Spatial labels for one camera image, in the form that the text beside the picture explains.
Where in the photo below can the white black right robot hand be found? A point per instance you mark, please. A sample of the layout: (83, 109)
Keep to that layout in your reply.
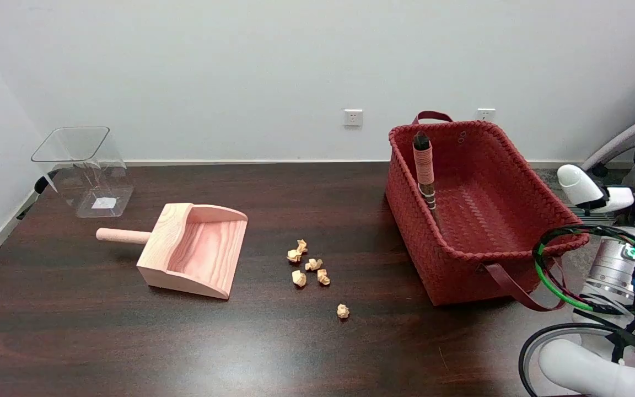
(579, 184)

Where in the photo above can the red woven basket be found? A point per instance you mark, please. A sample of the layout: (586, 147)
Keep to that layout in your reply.
(477, 220)

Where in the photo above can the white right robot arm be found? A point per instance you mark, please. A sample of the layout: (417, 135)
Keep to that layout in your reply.
(612, 270)

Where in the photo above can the floor vent grille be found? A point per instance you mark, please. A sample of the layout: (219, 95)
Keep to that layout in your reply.
(590, 216)

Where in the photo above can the crumpled paper ball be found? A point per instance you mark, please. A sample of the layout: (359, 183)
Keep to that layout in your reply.
(301, 246)
(299, 278)
(294, 255)
(323, 277)
(343, 311)
(313, 264)

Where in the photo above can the wooden dustpan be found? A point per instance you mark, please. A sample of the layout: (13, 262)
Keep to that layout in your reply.
(196, 253)

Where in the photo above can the clear plastic container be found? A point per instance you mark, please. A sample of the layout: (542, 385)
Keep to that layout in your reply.
(94, 182)

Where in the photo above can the white wall socket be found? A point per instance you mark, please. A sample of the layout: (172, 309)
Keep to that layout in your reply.
(353, 117)
(486, 114)

